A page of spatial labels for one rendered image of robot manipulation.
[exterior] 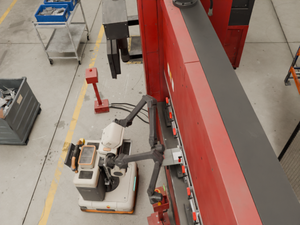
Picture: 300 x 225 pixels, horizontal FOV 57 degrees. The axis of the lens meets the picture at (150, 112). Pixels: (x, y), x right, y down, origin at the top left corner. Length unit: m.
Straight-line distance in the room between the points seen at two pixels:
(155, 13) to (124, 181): 2.01
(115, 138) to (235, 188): 1.51
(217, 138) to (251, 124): 0.20
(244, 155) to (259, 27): 5.18
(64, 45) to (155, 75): 2.80
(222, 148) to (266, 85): 3.79
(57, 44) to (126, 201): 3.35
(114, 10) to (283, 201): 2.35
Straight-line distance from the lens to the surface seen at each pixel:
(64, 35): 5.80
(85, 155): 3.06
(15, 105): 4.30
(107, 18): 2.90
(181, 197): 2.77
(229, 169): 1.31
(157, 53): 2.89
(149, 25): 2.69
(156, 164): 2.34
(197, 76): 1.66
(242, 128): 1.45
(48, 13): 5.26
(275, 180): 1.34
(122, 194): 3.46
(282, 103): 4.88
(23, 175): 4.34
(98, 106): 4.50
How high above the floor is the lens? 3.44
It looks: 51 degrees down
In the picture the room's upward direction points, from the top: 5 degrees counter-clockwise
